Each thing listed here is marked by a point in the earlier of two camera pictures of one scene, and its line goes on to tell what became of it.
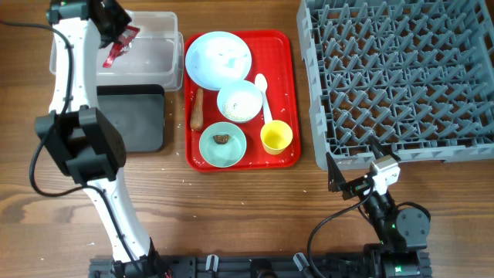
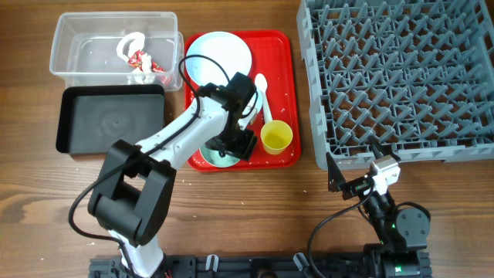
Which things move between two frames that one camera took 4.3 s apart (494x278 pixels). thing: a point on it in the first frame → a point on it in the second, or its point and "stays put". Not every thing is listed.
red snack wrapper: (122, 45) → (136, 59)
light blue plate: (216, 57) stays put
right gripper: (336, 181) stays put
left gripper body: (117, 17) → (239, 143)
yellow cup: (275, 137) stays put
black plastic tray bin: (137, 113) stays put
